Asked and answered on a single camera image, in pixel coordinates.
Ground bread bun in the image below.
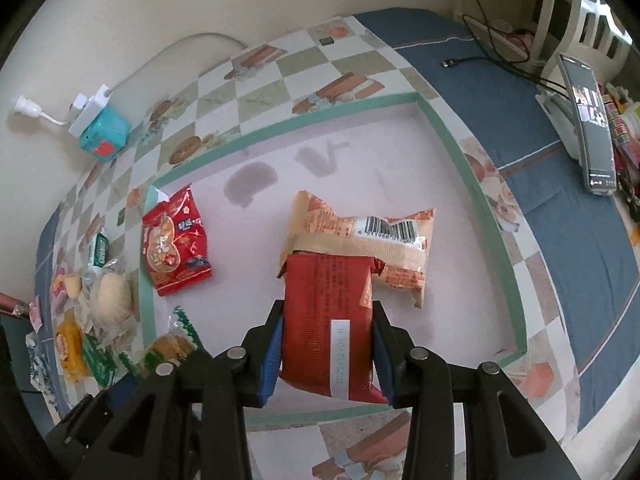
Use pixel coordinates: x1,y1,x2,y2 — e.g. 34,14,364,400
81,259,139,347

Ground checkered printed tablecloth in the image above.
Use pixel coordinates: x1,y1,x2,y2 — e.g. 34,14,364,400
35,15,582,480

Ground white phone stand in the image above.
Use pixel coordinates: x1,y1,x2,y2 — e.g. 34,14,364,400
535,87,585,162

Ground yellow snack packet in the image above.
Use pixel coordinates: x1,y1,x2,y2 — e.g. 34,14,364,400
55,320,90,382

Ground white chair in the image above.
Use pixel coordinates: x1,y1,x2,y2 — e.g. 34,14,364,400
530,0,632,63

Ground white plug with cord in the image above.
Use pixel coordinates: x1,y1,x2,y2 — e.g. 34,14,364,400
12,95,70,127

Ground white power strip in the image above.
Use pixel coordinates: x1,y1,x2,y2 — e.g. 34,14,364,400
68,85,114,139

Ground beige orange snack packet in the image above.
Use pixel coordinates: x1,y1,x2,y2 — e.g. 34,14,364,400
284,190,437,310

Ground blue white snack packet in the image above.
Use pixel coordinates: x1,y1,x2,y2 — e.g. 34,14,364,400
24,334,52,393

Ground dark red snack packet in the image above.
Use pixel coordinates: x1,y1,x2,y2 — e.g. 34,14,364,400
278,252,390,405

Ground cookie packet with green edge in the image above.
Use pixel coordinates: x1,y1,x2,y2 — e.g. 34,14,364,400
119,305,202,382

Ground pink swiss roll packet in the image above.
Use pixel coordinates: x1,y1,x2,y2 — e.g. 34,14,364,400
50,265,69,307

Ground blue bed sheet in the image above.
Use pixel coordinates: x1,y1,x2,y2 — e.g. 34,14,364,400
357,7,640,453

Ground small green snack packet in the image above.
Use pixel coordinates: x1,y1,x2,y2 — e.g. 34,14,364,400
90,232,112,269

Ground black charging cable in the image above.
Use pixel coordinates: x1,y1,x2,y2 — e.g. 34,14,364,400
441,10,566,92

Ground white power strip cable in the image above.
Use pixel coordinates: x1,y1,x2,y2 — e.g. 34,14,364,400
111,32,247,92

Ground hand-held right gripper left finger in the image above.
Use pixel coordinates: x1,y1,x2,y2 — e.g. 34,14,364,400
75,300,287,480

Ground colourful clutter pile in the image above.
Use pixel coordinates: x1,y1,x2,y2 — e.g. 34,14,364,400
602,80,640,241

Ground smartphone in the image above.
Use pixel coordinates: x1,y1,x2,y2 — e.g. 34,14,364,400
557,52,619,194

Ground red peanut snack packet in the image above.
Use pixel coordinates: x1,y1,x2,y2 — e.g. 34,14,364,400
141,183,214,297

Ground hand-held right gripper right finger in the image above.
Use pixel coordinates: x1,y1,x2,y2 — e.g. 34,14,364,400
370,300,583,480

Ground teal box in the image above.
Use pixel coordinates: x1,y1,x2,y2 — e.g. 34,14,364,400
78,107,132,163

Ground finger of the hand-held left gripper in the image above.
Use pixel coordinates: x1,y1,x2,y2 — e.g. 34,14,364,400
102,372,143,411

